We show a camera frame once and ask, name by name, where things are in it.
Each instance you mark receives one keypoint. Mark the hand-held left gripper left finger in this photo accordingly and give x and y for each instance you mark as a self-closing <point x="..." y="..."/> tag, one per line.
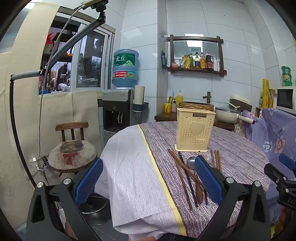
<point x="89" y="180"/>

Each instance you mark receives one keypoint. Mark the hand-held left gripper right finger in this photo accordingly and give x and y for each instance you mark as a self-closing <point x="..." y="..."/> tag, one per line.
<point x="208" y="183"/>

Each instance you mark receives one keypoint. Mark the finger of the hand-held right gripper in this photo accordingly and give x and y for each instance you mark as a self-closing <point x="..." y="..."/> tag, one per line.
<point x="286" y="161"/>
<point x="277" y="173"/>

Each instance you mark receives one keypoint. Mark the black chopstick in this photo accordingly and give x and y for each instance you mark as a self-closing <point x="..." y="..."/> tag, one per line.
<point x="188" y="180"/>
<point x="205" y="197"/>

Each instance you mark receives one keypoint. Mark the brown wooden chopstick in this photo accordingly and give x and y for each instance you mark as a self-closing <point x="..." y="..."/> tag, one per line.
<point x="217" y="161"/>
<point x="212" y="156"/>
<point x="182" y="165"/>
<point x="180" y="180"/>

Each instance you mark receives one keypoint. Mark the metal spoon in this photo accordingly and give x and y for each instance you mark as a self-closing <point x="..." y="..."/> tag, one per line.
<point x="191" y="162"/>
<point x="207" y="160"/>

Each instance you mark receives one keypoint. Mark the cream plastic utensil holder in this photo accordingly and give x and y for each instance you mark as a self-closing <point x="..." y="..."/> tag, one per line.
<point x="185" y="129"/>

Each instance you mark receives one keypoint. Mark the brown wooden spoon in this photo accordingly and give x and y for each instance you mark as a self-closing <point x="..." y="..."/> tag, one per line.
<point x="199" y="194"/>

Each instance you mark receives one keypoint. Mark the purple floral cloth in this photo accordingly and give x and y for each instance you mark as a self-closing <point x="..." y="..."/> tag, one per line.
<point x="275" y="132"/>

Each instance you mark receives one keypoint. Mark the cat print seat cushion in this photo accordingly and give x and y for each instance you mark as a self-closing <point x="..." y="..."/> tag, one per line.
<point x="71" y="153"/>

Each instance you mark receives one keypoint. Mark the black round stand base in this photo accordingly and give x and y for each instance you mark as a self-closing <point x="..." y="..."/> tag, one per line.
<point x="97" y="215"/>

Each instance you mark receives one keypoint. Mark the purple and white tablecloth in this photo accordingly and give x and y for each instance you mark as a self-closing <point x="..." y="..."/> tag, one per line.
<point x="134" y="173"/>

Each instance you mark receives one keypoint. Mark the white power strip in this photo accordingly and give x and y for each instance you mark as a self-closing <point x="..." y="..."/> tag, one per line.
<point x="37" y="162"/>

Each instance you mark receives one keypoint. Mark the beige floral cloth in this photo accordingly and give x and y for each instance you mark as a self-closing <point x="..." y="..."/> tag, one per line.
<point x="240" y="129"/>

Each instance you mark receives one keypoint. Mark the wooden chair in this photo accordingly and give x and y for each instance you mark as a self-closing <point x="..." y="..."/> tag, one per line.
<point x="71" y="126"/>

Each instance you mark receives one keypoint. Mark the white microwave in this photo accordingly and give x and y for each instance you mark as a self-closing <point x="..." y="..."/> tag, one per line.
<point x="285" y="98"/>

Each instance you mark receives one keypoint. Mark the white pan with lid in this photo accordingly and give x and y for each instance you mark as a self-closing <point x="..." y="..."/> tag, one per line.
<point x="226" y="114"/>

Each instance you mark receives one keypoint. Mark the yellow patterned roll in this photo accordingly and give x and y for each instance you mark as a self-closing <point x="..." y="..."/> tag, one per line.
<point x="265" y="92"/>

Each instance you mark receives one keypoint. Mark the brown and cream rice cooker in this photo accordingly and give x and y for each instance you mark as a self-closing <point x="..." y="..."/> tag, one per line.
<point x="242" y="103"/>

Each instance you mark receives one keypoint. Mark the water dispenser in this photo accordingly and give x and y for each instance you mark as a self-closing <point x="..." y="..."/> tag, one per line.
<point x="115" y="109"/>

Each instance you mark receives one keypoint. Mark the woven pattern basin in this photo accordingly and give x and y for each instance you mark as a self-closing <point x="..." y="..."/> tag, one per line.
<point x="196" y="106"/>

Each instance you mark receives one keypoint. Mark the white rice paddle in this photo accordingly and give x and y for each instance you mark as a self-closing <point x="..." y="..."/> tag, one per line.
<point x="232" y="104"/>

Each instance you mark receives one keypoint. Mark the yellow cup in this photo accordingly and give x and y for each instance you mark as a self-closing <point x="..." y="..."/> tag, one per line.
<point x="167" y="108"/>

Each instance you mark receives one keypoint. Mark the green canister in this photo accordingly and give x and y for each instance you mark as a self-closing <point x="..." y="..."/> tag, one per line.
<point x="286" y="76"/>

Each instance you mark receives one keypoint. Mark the bronze faucet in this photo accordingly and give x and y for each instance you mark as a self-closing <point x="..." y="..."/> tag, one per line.
<point x="208" y="97"/>

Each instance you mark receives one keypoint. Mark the yellow soap pump bottle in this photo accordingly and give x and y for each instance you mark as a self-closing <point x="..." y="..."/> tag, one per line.
<point x="179" y="99"/>

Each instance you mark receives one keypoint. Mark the blue toothbrush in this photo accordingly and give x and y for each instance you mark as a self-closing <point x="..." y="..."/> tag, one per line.
<point x="170" y="97"/>

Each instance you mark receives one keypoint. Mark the blue water bottle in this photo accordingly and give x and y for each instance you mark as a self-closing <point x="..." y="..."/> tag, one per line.
<point x="124" y="78"/>

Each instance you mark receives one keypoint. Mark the wooden framed mirror shelf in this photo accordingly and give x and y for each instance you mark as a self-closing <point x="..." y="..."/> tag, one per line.
<point x="196" y="70"/>

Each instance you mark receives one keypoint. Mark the white squeeze bottle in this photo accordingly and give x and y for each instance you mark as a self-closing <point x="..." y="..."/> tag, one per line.
<point x="215" y="64"/>

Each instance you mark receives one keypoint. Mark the dark soy sauce bottle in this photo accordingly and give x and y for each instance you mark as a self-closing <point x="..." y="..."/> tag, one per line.
<point x="209" y="62"/>

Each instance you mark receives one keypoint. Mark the sliding window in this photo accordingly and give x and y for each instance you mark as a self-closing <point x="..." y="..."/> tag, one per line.
<point x="92" y="60"/>

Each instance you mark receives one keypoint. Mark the yellow oil bottle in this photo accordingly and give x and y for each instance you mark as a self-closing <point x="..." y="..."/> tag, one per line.
<point x="202" y="62"/>

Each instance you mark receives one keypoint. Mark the purple label bottle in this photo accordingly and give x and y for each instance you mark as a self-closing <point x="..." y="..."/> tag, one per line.
<point x="197" y="62"/>

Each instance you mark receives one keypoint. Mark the pink bowl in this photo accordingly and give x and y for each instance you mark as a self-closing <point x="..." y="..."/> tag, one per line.
<point x="174" y="66"/>

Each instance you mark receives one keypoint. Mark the yellow seasoning packet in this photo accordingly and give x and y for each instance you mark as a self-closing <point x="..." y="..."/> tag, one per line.
<point x="185" y="62"/>

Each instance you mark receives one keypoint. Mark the green bottle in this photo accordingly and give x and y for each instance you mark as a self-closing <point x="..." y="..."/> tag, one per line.
<point x="191" y="61"/>

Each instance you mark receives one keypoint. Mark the green hanging packet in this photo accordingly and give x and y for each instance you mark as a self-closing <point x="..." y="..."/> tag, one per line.
<point x="164" y="60"/>

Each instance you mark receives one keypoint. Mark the teal wall holder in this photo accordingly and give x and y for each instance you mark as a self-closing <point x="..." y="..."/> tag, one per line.
<point x="141" y="106"/>

